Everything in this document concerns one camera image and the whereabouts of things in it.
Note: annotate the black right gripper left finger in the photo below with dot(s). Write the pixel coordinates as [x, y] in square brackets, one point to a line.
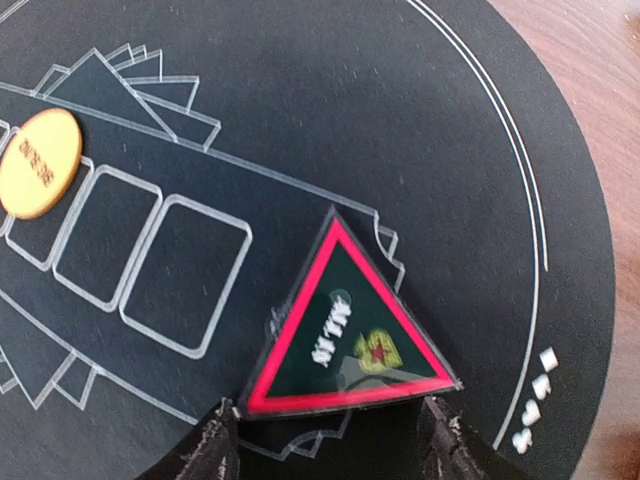
[209, 451]

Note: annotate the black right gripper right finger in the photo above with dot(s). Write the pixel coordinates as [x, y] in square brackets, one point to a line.
[450, 449]

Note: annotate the red triangle all-in marker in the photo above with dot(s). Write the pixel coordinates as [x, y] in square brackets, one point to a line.
[344, 339]

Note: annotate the orange big blind button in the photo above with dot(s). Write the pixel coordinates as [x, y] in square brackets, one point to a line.
[40, 163]

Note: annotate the round black poker mat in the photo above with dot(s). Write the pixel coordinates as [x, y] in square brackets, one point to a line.
[216, 137]

